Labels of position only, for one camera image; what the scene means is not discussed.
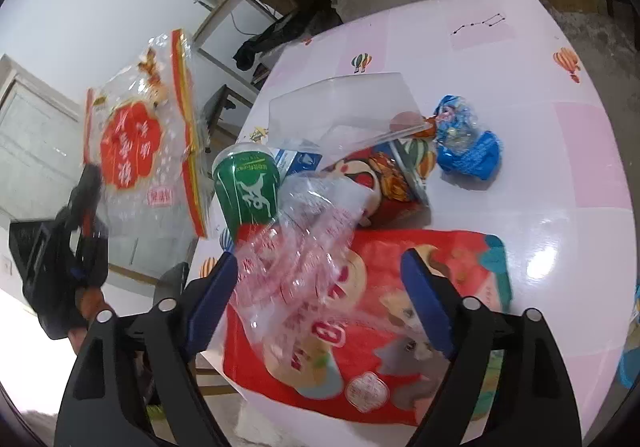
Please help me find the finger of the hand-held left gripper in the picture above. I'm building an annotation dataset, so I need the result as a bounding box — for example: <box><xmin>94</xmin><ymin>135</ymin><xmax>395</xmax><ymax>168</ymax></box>
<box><xmin>67</xmin><ymin>164</ymin><xmax>105</xmax><ymax>230</ymax></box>
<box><xmin>75</xmin><ymin>226</ymin><xmax>109</xmax><ymax>289</ymax></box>

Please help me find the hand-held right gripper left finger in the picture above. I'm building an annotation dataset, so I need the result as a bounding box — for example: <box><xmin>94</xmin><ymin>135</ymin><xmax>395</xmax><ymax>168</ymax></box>
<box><xmin>54</xmin><ymin>252</ymin><xmax>240</xmax><ymax>447</ymax></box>

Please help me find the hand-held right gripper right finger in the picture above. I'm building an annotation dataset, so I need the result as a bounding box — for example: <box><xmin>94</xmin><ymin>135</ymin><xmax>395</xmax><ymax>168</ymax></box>
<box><xmin>400</xmin><ymin>248</ymin><xmax>583</xmax><ymax>447</ymax></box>

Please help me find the clear snack bag red label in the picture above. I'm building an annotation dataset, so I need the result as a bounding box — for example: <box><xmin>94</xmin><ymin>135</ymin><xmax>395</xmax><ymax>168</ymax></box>
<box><xmin>82</xmin><ymin>28</ymin><xmax>213</xmax><ymax>240</ymax></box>

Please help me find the large red snack bag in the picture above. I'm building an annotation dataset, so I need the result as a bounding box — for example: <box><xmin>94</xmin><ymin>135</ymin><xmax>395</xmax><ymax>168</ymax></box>
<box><xmin>222</xmin><ymin>227</ymin><xmax>513</xmax><ymax>428</ymax></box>

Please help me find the clear red-print bag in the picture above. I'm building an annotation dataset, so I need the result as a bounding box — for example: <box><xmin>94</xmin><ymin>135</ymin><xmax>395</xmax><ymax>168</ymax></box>
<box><xmin>235</xmin><ymin>174</ymin><xmax>381</xmax><ymax>343</ymax></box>

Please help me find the red snack can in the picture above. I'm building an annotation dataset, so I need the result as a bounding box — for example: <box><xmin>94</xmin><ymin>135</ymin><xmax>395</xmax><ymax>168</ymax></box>
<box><xmin>320</xmin><ymin>139</ymin><xmax>431</xmax><ymax>228</ymax></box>

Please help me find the green label plastic bottle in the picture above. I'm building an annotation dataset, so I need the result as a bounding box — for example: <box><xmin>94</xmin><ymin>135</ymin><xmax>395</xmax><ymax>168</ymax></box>
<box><xmin>211</xmin><ymin>143</ymin><xmax>283</xmax><ymax>243</ymax></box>

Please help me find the small blue white box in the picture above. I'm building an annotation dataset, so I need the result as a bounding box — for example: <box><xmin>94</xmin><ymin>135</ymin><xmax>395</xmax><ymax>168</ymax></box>
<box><xmin>272</xmin><ymin>147</ymin><xmax>323</xmax><ymax>178</ymax></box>

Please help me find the person's left hand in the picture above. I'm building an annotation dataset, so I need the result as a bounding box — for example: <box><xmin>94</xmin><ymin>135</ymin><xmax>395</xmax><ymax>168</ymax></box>
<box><xmin>67</xmin><ymin>287</ymin><xmax>114</xmax><ymax>359</ymax></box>

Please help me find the white panelled door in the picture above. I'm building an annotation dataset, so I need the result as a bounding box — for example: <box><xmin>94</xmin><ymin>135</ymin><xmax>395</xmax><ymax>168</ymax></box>
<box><xmin>0</xmin><ymin>54</ymin><xmax>196</xmax><ymax>278</ymax></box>

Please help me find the crumpled blue snack wrapper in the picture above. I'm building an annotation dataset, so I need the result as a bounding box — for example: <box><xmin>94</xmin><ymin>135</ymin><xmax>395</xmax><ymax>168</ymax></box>
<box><xmin>431</xmin><ymin>94</ymin><xmax>503</xmax><ymax>180</ymax></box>

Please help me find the wooden chair black seat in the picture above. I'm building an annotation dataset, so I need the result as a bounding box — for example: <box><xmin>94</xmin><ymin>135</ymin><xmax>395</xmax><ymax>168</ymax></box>
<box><xmin>200</xmin><ymin>84</ymin><xmax>257</xmax><ymax>148</ymax></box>

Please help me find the red peel-off lid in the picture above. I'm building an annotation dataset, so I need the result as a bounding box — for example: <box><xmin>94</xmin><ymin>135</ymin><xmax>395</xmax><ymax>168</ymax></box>
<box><xmin>389</xmin><ymin>111</ymin><xmax>438</xmax><ymax>138</ymax></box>

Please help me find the clear plastic sheet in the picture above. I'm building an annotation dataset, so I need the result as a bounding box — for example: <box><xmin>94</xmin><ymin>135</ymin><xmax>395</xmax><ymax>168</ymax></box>
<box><xmin>267</xmin><ymin>72</ymin><xmax>426</xmax><ymax>162</ymax></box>

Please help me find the black cloth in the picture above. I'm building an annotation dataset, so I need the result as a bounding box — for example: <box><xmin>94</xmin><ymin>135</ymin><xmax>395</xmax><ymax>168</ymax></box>
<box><xmin>232</xmin><ymin>12</ymin><xmax>321</xmax><ymax>72</ymax></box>

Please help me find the pink printed tablecloth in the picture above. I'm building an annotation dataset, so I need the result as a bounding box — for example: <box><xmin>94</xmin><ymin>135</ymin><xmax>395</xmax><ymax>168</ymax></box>
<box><xmin>192</xmin><ymin>0</ymin><xmax>638</xmax><ymax>447</ymax></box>

